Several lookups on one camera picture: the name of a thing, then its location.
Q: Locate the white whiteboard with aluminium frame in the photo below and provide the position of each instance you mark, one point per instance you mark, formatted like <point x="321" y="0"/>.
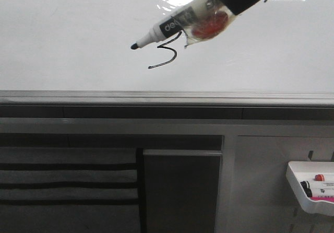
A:
<point x="278" y="52"/>

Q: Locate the dark grey cabinet panel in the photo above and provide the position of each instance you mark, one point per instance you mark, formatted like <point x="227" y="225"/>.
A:
<point x="181" y="189"/>

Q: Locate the white plastic marker tray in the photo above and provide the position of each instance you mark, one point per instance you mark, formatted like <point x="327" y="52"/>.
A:
<point x="298" y="171"/>

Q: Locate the white whiteboard marker with magnet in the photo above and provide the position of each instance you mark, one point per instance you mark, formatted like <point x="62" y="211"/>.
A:
<point x="200" y="20"/>

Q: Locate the grey slatted shelf unit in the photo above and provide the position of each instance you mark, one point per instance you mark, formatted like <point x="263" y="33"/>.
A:
<point x="72" y="190"/>

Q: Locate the black capped marker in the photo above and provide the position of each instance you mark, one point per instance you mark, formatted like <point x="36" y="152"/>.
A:
<point x="316" y="185"/>
<point x="319" y="192"/>

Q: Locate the black capped marker upper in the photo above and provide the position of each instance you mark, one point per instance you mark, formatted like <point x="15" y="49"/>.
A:
<point x="316" y="185"/>

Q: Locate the red capped marker in tray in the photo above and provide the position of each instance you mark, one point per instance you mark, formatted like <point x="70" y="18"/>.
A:
<point x="324" y="177"/>

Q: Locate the pink item in tray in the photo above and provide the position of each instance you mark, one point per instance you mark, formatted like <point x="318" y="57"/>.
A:
<point x="327" y="199"/>

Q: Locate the black capped marker lower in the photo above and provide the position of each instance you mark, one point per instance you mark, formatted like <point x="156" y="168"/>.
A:
<point x="319" y="192"/>

